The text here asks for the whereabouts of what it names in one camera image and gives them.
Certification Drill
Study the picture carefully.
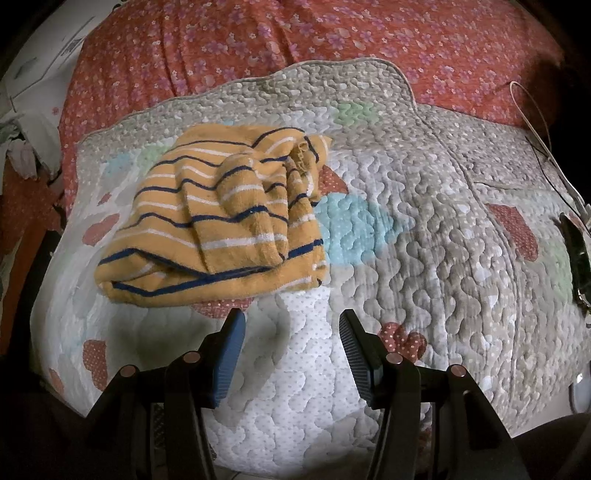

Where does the red floral bedsheet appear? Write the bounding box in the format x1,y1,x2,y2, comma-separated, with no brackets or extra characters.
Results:
59,0,570,217

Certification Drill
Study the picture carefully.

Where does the white cable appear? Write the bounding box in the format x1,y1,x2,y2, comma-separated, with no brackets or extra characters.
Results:
509,80,589,210

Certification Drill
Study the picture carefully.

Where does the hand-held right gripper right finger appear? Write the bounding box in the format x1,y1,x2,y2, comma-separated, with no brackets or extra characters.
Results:
339,309,522,480

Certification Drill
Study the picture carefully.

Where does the dark flat device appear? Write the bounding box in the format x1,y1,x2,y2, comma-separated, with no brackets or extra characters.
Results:
558,212,591,306

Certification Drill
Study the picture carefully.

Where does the cardboard box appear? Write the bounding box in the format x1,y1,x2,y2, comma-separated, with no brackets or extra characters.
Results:
0,13,99,117

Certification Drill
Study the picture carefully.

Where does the yellow striped small garment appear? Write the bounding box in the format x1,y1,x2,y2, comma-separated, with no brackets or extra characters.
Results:
93,124,334,308

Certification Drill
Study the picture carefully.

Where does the grey quilted heart-print mat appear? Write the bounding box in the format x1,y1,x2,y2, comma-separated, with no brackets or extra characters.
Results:
30,56,591,472

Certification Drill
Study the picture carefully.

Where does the white crumpled cloth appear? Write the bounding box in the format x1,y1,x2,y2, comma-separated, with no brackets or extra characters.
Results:
0,113,49,182

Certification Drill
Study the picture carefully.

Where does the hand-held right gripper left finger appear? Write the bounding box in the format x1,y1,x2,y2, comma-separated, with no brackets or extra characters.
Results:
85,308,247,480

